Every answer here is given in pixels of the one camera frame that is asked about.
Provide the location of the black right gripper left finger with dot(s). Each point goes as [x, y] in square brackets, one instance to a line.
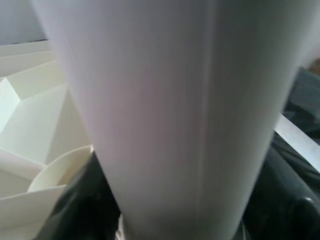
[75, 205]

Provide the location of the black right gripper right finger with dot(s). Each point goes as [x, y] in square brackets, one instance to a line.
[282, 215]

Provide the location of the white plastic table top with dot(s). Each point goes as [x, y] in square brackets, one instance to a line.
[37, 112]

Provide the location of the white tapered table leg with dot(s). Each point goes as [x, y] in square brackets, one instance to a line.
[175, 100]

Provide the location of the long white plastic strip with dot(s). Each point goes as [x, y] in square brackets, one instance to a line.
[295, 136]

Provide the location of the black table cloth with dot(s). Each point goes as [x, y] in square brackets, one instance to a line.
[305, 100]

